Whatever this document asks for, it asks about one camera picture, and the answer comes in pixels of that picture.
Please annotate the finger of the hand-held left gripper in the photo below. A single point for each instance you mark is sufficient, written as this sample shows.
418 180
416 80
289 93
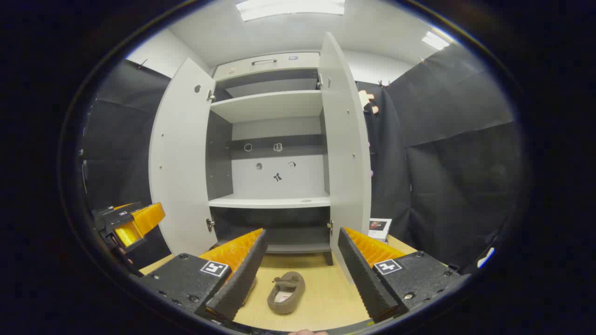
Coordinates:
125 205
139 221

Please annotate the white cabinet drawer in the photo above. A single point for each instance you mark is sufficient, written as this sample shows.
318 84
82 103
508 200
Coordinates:
270 67

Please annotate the white shoe cabinet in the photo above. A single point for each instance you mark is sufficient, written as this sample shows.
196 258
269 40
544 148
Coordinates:
272 202

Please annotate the ceiling light panel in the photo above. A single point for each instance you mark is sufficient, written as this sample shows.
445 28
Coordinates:
436 40
288 9

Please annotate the metal cabinet door hinge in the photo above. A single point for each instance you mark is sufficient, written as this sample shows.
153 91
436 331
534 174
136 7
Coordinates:
321 81
210 224
211 96
330 227

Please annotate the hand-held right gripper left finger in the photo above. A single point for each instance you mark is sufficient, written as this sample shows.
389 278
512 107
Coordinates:
242 279

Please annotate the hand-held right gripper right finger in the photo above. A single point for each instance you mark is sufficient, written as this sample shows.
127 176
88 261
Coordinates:
363 279

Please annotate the black backdrop cloth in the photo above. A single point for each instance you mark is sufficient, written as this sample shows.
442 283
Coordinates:
456 177
121 139

